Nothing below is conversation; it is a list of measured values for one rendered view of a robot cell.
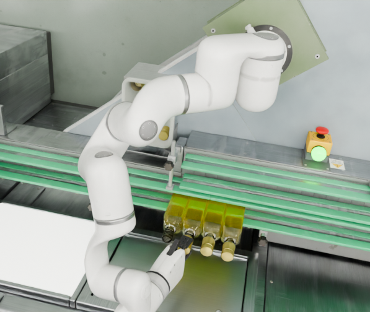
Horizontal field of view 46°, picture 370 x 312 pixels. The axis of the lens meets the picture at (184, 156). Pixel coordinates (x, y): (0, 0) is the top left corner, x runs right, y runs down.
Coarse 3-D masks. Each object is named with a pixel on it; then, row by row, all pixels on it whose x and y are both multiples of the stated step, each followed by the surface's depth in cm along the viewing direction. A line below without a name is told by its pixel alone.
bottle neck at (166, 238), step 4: (168, 228) 123; (172, 228) 124; (164, 232) 122; (168, 232) 122; (172, 232) 123; (164, 236) 123; (168, 236) 121; (172, 236) 122; (164, 240) 122; (168, 240) 122
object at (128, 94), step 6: (132, 78) 133; (126, 84) 136; (144, 84) 141; (126, 90) 137; (132, 90) 142; (126, 96) 138; (132, 96) 143; (132, 102) 144; (168, 120) 146; (168, 138) 145; (150, 144) 143; (156, 144) 143; (162, 144) 143; (168, 144) 142
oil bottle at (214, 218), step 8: (208, 208) 131; (216, 208) 131; (224, 208) 131; (208, 216) 127; (216, 216) 127; (224, 216) 135; (208, 224) 124; (216, 224) 124; (216, 232) 123; (216, 240) 125
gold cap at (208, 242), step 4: (208, 236) 121; (204, 240) 120; (208, 240) 120; (212, 240) 120; (204, 244) 118; (208, 244) 118; (212, 244) 119; (204, 248) 118; (208, 248) 117; (212, 248) 118; (204, 252) 118; (208, 252) 118; (212, 252) 118
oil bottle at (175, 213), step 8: (176, 200) 133; (184, 200) 134; (168, 208) 129; (176, 208) 130; (184, 208) 130; (168, 216) 126; (176, 216) 126; (168, 224) 125; (176, 224) 125; (176, 232) 126
